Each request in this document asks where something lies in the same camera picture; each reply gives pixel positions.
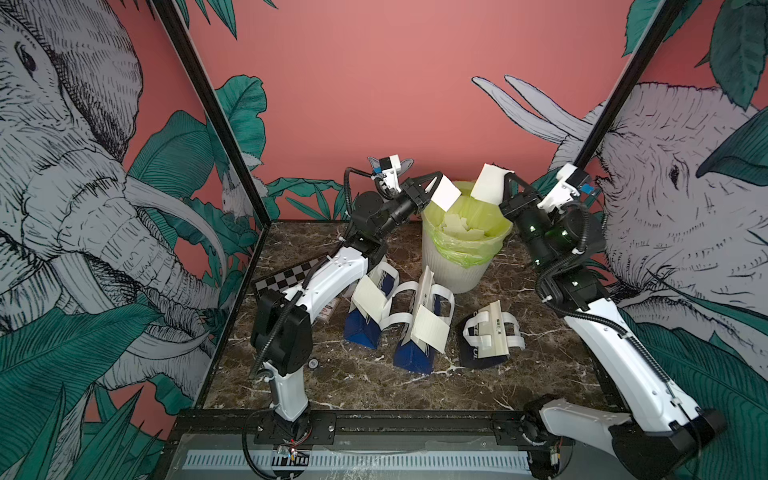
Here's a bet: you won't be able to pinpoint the white receipt on left bag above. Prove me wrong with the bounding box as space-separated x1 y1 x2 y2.
351 275 388 323

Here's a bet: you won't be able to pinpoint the white receipt on middle bag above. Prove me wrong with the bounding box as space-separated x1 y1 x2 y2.
411 305 450 353

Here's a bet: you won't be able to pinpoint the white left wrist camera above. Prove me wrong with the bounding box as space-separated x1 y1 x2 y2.
369 154 402 198

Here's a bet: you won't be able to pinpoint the dark takeout bag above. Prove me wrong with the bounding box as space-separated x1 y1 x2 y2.
457 300 526 370

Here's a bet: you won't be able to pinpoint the small red white card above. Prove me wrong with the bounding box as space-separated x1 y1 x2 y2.
317 303 336 321

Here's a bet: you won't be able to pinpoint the blue takeout bag middle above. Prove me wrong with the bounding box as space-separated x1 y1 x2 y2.
393 267 455 375

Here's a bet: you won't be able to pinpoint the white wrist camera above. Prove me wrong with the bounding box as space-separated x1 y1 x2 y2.
536 164 599 214
369 154 402 198

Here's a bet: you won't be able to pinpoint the green plastic bin liner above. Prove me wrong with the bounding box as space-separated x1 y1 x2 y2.
421 181 513 268

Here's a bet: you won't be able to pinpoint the blue takeout bag left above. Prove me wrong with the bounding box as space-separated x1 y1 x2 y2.
344 259 400 350

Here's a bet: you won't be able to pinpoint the paper scraps in bin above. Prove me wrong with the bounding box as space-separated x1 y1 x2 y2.
440 213 485 241

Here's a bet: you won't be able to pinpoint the torn white receipt piece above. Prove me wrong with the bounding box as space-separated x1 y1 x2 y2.
431 175 461 212

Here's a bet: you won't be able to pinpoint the white receipt on bag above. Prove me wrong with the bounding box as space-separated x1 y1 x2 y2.
351 275 388 323
411 305 450 353

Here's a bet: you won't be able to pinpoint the blue takeout bag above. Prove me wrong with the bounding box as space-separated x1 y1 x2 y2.
393 267 455 375
344 259 400 350

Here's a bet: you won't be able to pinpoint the white takeout receipt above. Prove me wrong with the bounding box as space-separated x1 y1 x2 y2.
470 164 510 205

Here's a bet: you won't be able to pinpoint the black white checkerboard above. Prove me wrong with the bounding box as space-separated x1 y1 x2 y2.
253 257 321 295

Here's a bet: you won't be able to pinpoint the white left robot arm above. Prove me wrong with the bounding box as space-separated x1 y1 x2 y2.
251 161 460 423

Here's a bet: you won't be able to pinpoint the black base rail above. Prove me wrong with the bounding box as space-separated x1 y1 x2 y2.
169 409 574 450

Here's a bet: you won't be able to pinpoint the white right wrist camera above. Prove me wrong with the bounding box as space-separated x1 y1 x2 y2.
536 164 599 214

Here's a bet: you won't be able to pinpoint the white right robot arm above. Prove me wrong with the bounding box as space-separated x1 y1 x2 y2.
499 165 727 479

